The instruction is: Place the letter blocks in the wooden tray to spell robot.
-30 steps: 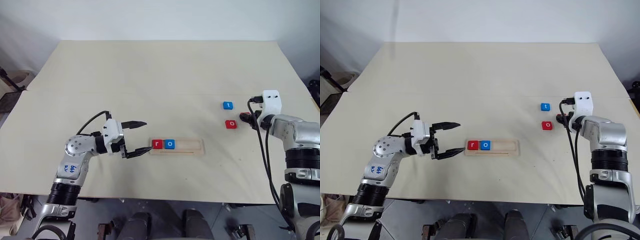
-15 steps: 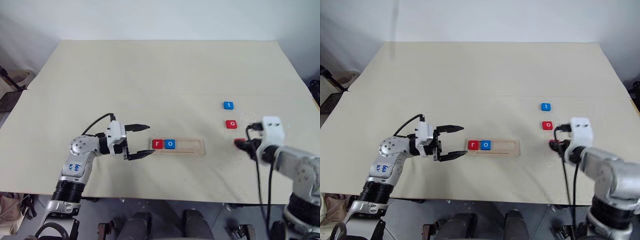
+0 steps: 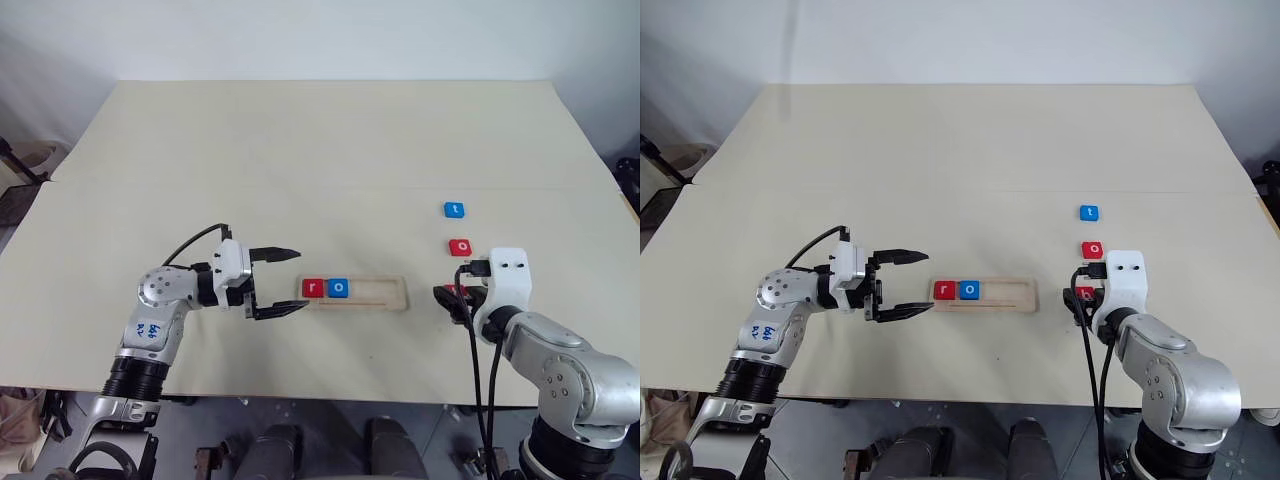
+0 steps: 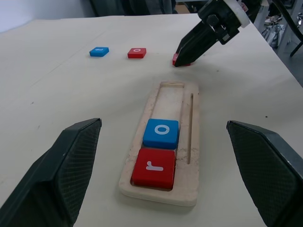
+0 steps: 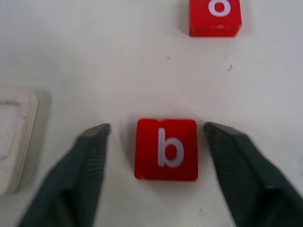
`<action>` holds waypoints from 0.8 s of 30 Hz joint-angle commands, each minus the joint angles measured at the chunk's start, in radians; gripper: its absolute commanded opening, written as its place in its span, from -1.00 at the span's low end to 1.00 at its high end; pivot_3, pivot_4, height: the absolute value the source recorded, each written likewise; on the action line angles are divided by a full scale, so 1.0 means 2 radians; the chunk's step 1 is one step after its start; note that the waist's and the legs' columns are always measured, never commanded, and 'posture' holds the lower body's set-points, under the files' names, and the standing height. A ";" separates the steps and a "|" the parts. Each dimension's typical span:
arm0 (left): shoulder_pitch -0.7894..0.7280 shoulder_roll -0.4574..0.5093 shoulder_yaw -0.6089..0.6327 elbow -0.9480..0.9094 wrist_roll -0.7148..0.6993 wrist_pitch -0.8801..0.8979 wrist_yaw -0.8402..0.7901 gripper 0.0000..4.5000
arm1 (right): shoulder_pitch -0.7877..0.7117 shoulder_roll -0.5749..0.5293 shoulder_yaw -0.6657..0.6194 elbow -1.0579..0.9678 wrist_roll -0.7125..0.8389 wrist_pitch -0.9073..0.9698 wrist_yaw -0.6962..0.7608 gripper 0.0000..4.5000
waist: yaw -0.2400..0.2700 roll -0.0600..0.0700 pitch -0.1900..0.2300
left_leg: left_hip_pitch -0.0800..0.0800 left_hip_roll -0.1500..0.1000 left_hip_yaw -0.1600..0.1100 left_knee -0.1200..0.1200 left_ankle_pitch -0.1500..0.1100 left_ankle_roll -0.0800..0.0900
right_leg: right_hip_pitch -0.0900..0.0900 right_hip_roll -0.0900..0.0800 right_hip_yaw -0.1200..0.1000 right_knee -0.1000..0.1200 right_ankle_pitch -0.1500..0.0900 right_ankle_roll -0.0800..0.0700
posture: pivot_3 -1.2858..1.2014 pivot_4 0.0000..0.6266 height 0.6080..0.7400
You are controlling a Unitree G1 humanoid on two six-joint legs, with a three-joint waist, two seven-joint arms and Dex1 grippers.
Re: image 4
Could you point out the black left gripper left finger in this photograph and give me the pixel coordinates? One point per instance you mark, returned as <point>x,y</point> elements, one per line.
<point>59,170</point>

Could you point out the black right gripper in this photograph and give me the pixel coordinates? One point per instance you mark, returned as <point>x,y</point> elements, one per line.
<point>220,16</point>

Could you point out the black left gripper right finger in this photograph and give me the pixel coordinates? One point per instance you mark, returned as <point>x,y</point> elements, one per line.
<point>267,170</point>

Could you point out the red letter b block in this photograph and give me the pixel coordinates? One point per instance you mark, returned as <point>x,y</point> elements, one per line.
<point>174,59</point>

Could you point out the red letter o block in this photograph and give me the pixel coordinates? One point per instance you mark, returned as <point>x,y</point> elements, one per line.
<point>136,53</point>

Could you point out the blue letter t block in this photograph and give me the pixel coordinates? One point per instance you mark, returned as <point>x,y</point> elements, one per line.
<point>99,51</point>

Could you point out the wooden letter tray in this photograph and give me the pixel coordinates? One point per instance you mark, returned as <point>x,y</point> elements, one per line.
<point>189,184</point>

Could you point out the red letter r block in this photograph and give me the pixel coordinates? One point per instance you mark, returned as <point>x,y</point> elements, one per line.
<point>154,169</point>

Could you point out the blue letter o block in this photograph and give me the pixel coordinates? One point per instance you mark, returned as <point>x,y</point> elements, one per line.
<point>161,133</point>

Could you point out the shiny silver bag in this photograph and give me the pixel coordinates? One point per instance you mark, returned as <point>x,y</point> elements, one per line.
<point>272,35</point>

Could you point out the thin black metal stand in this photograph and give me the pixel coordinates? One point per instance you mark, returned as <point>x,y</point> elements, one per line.
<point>296,49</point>

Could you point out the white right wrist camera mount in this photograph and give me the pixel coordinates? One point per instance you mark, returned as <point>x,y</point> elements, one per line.
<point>239,11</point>

